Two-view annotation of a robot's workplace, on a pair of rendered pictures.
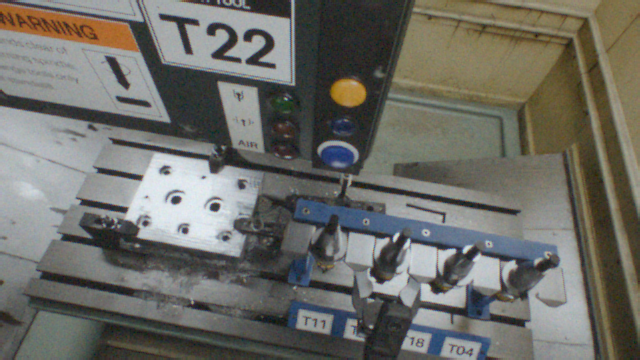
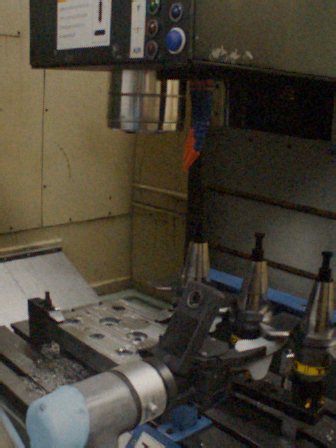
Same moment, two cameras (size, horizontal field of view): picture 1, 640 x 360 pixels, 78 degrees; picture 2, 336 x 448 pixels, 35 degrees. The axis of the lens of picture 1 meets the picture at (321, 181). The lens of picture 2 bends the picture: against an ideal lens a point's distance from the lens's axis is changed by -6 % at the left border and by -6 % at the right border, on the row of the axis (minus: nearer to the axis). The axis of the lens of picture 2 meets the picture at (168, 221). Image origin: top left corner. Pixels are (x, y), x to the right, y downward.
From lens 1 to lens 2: 73 cm
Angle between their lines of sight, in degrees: 56
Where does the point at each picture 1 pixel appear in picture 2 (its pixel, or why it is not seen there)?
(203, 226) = (113, 341)
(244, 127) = (137, 34)
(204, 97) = (126, 16)
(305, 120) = (162, 17)
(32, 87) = (68, 38)
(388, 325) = (188, 297)
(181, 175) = (129, 314)
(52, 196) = not seen: hidden behind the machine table
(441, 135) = not seen: outside the picture
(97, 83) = (91, 23)
